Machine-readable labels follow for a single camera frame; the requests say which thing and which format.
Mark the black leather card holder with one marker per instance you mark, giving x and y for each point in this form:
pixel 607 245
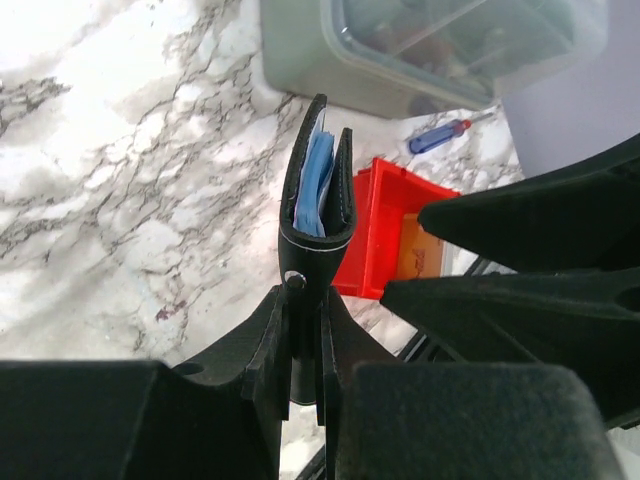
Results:
pixel 317 221

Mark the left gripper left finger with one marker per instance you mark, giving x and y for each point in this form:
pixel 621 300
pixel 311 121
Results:
pixel 245 375

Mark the blue handled screwdriver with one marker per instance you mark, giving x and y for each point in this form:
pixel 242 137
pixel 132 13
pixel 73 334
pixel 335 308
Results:
pixel 431 139

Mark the orange credit card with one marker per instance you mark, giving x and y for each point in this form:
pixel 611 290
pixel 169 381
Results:
pixel 420 253

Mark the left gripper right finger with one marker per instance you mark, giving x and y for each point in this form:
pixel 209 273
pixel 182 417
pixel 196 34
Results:
pixel 365 400

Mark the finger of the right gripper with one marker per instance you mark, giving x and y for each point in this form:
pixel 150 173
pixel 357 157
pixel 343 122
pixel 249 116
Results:
pixel 586 321
pixel 584 216

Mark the red plastic bin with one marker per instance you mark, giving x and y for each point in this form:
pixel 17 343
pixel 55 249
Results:
pixel 385 192

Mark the clear plastic storage box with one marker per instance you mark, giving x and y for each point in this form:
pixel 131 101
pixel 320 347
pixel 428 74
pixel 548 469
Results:
pixel 402 59

